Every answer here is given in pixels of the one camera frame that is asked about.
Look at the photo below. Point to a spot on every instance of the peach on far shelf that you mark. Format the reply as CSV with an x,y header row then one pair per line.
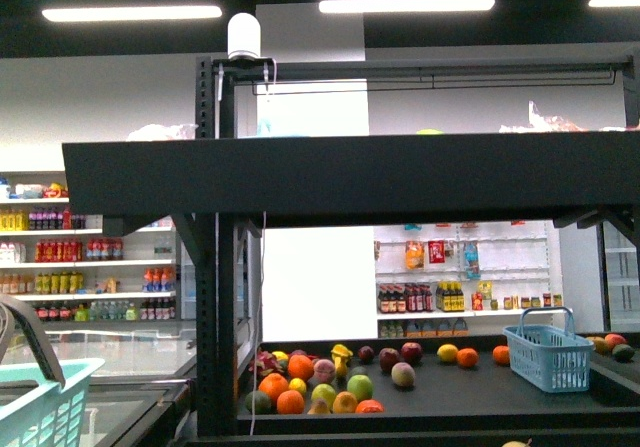
x,y
403,375

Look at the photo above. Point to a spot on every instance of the yellow lemon far shelf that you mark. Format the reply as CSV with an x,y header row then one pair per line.
x,y
447,353

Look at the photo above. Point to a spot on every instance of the black metal shelf rack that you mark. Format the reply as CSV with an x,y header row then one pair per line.
x,y
221,190

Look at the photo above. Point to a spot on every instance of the orange far shelf right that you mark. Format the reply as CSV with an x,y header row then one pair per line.
x,y
467,358

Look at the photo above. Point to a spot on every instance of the white sauce shelf unit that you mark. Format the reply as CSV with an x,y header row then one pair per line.
x,y
471,278

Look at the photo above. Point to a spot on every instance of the white dome camera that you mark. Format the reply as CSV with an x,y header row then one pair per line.
x,y
243,37

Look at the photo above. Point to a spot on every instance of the white drinks shelf unit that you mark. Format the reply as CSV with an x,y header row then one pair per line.
x,y
68,269

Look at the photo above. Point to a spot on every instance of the small blue plastic basket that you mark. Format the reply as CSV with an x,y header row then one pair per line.
x,y
555,360

